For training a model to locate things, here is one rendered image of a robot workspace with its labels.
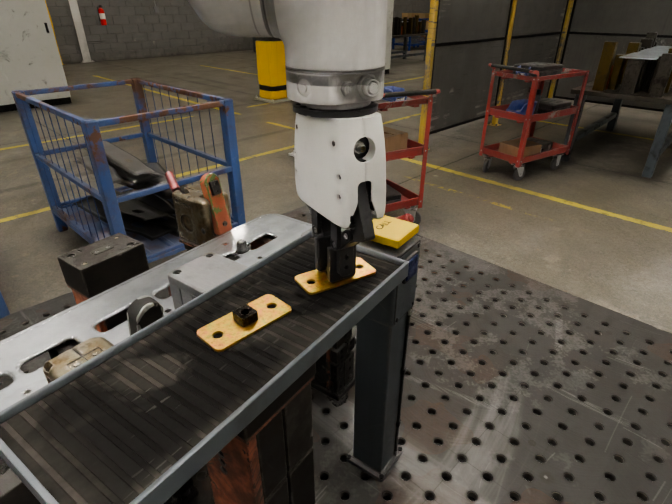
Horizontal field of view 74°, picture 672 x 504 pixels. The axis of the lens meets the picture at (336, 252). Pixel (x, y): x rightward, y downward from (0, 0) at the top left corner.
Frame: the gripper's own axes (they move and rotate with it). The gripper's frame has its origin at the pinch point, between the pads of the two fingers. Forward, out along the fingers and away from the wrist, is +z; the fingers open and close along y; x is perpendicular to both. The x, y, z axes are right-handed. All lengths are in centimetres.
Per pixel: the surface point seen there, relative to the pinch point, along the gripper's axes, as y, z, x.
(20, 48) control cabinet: 819, 35, 46
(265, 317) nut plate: -3.2, 2.2, 9.4
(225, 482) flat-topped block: -4.7, 19.6, 15.9
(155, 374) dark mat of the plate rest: -5.2, 2.5, 19.7
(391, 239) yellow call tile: 3.9, 2.6, -10.5
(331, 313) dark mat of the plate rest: -5.5, 2.5, 3.7
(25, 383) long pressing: 20.2, 18.5, 33.1
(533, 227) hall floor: 142, 119, -252
